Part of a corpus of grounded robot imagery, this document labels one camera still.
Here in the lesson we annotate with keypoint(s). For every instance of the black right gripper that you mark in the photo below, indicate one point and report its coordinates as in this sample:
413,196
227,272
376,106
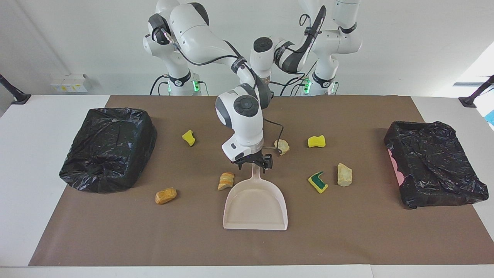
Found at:
251,157

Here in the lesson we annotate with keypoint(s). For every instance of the round pale bread chunk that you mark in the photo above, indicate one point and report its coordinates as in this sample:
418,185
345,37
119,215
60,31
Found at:
283,146

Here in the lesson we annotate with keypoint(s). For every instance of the beige plastic dustpan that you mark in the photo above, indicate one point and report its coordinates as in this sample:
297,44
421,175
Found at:
254,208

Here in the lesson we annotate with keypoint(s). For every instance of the yellow and green sponge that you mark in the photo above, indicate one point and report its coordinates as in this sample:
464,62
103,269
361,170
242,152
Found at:
317,179

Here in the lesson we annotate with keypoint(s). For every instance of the wavy yellow sponge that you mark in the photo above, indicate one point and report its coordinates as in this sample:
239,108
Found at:
316,141

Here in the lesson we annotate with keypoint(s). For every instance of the small yellow sponge wedge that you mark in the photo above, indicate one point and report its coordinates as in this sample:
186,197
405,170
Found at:
188,138

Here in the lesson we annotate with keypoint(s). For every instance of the long pale bread chunk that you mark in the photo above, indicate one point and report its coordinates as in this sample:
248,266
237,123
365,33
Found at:
344,175

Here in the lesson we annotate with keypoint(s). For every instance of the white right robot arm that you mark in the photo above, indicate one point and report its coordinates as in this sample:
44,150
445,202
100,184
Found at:
239,123

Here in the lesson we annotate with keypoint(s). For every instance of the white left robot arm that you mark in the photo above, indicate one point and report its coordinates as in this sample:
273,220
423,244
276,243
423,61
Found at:
335,40

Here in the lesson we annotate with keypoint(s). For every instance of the pink plastic bin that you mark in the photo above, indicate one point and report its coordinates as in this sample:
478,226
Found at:
397,170

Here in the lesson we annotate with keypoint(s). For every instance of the black trash bag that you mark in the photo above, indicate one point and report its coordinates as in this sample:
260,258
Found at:
432,166
108,154

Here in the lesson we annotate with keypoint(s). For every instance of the sliced croissant piece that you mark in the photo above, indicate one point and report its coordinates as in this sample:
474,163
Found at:
226,180

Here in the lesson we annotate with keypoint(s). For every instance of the brown bread roll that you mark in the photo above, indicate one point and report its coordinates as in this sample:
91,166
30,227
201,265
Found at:
166,195

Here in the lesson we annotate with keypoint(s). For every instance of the brown table mat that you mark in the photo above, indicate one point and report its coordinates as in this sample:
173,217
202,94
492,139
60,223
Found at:
347,239

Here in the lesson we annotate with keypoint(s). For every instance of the blue object at edge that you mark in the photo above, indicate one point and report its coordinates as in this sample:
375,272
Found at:
491,117

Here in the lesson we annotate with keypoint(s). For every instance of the white wall socket box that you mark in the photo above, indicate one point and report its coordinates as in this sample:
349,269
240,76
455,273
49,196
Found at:
71,83

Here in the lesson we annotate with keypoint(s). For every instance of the black camera stand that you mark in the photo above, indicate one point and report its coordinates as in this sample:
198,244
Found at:
469,101
21,98

